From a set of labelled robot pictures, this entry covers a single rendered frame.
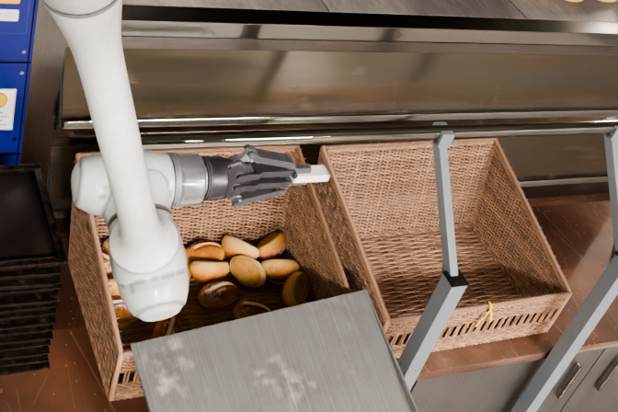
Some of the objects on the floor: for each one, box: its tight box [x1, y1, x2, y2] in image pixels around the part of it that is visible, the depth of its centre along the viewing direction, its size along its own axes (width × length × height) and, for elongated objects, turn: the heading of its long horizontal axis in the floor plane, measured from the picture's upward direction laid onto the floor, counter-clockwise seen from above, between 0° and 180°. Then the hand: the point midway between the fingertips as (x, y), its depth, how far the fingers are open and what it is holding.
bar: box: [97, 118, 618, 412], centre depth 221 cm, size 31×127×118 cm, turn 94°
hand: (308, 174), depth 169 cm, fingers closed
